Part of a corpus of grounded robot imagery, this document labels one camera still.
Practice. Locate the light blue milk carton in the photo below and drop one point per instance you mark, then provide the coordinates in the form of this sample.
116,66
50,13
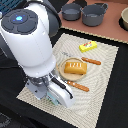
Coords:
52,99

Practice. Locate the small dark grey pot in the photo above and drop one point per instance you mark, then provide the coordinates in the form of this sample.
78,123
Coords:
71,12

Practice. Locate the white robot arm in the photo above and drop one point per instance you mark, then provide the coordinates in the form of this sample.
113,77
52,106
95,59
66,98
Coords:
25,36

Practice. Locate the beige bowl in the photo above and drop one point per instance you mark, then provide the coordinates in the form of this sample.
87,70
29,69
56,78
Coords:
124,16

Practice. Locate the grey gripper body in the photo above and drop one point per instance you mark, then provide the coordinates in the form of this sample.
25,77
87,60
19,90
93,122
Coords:
55,86

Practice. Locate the orange bread loaf toy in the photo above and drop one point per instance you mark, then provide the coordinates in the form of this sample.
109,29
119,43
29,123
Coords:
75,67

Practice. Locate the beige woven placemat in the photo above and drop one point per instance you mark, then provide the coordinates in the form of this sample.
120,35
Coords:
85,111

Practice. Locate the knife with wooden handle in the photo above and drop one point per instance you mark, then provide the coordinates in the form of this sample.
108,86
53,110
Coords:
82,58

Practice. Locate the yellow butter box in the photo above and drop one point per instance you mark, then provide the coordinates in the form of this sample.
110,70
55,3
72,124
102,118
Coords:
87,46

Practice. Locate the large dark grey pot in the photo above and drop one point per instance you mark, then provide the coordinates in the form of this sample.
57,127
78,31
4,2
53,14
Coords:
92,15

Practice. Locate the fork with wooden handle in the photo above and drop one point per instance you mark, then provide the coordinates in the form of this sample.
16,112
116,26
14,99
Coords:
76,85

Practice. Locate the wooden round plate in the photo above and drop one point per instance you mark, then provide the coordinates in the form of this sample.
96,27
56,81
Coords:
70,76

